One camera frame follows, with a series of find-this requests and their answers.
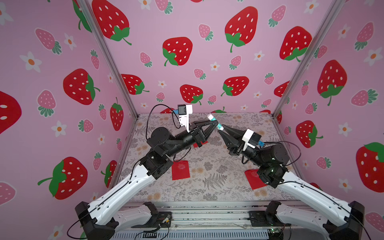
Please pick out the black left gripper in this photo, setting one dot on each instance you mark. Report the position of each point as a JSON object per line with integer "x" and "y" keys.
{"x": 199, "y": 137}

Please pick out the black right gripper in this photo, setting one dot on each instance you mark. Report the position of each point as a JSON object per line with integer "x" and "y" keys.
{"x": 240, "y": 141}

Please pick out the green white glue stick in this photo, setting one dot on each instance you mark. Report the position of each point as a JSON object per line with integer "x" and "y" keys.
{"x": 216, "y": 122}

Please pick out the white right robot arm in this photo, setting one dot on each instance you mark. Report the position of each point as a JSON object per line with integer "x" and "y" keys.
{"x": 272, "y": 160}

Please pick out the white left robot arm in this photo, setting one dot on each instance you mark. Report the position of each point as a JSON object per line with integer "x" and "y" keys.
{"x": 145, "y": 171}

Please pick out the red envelope far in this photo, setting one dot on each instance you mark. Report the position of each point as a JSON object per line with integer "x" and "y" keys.
{"x": 197, "y": 145}

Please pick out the red envelope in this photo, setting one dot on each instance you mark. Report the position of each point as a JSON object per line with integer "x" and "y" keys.
{"x": 197, "y": 145}
{"x": 180, "y": 170}
{"x": 254, "y": 179}

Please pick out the red envelope near left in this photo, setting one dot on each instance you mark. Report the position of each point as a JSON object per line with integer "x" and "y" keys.
{"x": 180, "y": 170}

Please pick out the red envelope near right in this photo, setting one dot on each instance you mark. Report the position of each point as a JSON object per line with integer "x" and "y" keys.
{"x": 254, "y": 179}

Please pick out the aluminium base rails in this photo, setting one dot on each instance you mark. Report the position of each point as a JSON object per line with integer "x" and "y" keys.
{"x": 210, "y": 219}

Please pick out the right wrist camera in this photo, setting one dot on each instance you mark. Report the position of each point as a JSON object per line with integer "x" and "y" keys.
{"x": 250, "y": 139}

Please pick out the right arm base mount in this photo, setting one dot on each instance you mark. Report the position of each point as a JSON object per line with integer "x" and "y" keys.
{"x": 268, "y": 217}

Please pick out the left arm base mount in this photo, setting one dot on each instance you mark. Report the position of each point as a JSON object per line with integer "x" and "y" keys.
{"x": 155, "y": 219}

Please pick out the aluminium frame post left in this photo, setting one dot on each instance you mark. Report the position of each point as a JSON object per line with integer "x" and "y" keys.
{"x": 90, "y": 18}

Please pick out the aluminium frame post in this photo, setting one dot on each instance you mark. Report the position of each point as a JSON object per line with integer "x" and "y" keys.
{"x": 90, "y": 18}
{"x": 328, "y": 20}

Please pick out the aluminium frame post right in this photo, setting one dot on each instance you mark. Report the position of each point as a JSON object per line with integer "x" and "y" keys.
{"x": 328, "y": 20}

